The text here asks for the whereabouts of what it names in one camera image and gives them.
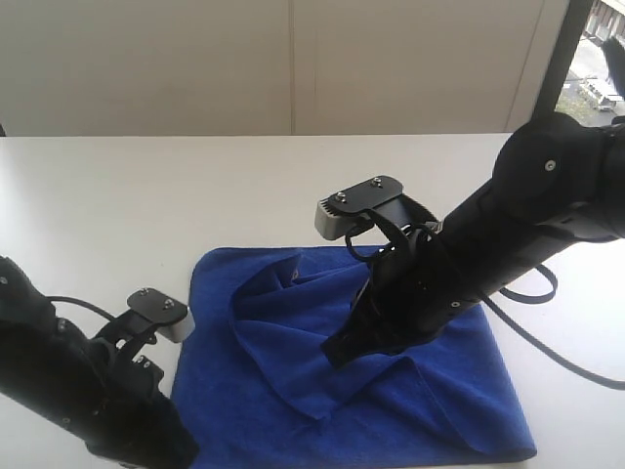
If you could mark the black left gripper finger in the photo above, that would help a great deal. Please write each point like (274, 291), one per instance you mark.
(160, 439)

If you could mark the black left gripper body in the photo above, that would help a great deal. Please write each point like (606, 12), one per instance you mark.
(129, 417)

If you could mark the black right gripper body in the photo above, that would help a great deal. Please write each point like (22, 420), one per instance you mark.
(410, 297)

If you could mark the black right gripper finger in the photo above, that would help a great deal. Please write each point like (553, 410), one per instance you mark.
(352, 342)

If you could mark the blue microfiber towel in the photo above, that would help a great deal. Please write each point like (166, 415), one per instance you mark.
(255, 390)

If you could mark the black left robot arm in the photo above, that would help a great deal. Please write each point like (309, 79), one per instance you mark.
(45, 363)

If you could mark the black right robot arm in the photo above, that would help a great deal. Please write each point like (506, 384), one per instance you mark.
(555, 183)

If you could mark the white bus outside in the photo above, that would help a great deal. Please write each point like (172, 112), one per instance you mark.
(600, 95)

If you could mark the dark window frame post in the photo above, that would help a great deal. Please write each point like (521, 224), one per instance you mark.
(573, 23)

